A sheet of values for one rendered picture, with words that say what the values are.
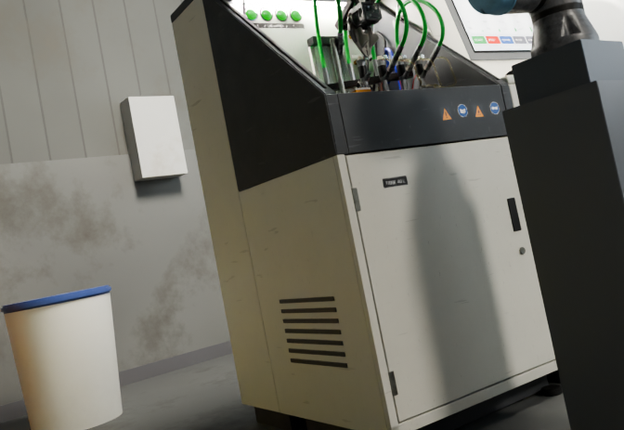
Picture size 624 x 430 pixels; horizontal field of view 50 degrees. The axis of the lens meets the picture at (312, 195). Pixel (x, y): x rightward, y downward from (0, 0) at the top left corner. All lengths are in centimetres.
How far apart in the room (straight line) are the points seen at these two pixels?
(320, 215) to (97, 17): 282
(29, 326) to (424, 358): 179
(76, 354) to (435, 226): 173
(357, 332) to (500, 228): 56
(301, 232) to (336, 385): 43
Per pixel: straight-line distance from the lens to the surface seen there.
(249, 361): 236
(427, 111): 193
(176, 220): 419
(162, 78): 439
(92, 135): 411
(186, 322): 416
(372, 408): 180
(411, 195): 183
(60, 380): 306
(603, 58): 163
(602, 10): 360
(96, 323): 308
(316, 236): 184
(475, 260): 196
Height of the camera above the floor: 59
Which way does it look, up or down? 4 degrees up
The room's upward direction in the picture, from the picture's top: 11 degrees counter-clockwise
